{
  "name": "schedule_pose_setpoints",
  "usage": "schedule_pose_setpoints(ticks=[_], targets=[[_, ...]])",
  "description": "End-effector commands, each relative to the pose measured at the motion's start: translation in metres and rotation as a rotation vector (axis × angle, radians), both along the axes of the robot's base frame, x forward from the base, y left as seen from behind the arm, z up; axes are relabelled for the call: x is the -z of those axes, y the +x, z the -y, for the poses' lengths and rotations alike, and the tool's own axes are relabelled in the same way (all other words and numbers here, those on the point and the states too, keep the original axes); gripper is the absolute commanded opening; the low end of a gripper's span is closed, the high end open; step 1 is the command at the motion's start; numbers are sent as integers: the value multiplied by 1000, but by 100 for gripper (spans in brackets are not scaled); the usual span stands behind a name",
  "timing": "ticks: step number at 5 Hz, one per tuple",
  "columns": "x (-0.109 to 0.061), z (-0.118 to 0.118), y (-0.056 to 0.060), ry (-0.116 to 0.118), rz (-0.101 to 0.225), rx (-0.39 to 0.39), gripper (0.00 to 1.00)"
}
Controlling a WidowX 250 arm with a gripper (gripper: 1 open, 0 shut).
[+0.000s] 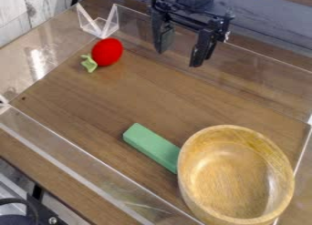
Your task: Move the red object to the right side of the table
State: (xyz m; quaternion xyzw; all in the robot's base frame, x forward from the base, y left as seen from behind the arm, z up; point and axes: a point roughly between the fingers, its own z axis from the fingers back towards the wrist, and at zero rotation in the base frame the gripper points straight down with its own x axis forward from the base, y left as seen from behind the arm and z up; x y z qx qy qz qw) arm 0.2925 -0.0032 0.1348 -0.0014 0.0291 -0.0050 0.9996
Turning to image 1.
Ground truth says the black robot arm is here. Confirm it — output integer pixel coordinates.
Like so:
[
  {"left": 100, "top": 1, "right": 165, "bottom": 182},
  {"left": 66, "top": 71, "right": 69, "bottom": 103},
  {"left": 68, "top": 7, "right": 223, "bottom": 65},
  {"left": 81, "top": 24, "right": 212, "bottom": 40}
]
[{"left": 151, "top": 0, "right": 236, "bottom": 67}]

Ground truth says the clear acrylic wall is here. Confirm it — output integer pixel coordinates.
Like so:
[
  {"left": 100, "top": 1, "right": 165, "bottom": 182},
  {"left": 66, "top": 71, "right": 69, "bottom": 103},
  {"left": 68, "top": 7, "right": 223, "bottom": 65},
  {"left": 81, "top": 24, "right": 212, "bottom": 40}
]
[
  {"left": 116, "top": 5, "right": 312, "bottom": 124},
  {"left": 0, "top": 6, "right": 98, "bottom": 106},
  {"left": 0, "top": 105, "right": 204, "bottom": 225}
]

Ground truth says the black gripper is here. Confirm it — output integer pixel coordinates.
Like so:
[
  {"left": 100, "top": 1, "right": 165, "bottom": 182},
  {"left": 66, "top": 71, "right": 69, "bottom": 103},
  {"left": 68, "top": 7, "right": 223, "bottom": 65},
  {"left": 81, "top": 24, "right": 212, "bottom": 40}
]
[{"left": 152, "top": 0, "right": 236, "bottom": 67}]

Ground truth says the wooden bowl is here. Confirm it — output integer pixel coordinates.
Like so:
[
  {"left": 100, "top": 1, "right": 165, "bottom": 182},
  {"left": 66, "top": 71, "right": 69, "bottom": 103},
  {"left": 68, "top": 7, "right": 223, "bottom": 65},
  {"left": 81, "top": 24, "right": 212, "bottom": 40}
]
[{"left": 177, "top": 125, "right": 295, "bottom": 225}]

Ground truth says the red plush strawberry toy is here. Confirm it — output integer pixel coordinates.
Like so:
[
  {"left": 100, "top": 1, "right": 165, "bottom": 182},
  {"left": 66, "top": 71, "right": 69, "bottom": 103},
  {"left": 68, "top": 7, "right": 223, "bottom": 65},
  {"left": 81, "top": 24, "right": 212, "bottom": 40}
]
[{"left": 81, "top": 37, "right": 124, "bottom": 73}]

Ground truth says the clear acrylic back wall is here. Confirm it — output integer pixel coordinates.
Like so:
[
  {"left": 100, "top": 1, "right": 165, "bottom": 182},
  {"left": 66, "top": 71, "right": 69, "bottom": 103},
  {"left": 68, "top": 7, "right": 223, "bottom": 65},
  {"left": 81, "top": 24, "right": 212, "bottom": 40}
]
[{"left": 116, "top": 5, "right": 312, "bottom": 124}]

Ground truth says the clear acrylic left wall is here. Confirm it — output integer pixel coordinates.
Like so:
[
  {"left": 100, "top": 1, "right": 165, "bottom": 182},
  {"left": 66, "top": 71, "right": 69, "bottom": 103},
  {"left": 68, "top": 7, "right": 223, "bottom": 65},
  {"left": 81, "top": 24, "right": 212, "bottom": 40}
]
[{"left": 0, "top": 6, "right": 98, "bottom": 106}]

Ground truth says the green rectangular block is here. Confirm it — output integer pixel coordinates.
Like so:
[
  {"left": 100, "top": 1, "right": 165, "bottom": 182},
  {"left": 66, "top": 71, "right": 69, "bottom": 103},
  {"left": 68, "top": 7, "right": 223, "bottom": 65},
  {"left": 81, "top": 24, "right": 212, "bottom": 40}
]
[{"left": 124, "top": 123, "right": 181, "bottom": 174}]

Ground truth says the black clamp with screw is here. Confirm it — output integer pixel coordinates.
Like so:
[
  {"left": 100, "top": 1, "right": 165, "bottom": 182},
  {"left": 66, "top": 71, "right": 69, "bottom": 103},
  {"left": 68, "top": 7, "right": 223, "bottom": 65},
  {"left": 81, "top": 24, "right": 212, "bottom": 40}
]
[{"left": 0, "top": 186, "right": 69, "bottom": 225}]

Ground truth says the clear acrylic front wall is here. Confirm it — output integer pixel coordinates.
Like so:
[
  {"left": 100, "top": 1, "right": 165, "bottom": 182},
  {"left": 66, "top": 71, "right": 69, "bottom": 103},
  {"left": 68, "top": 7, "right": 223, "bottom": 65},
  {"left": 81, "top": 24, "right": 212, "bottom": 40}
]
[{"left": 0, "top": 105, "right": 204, "bottom": 225}]

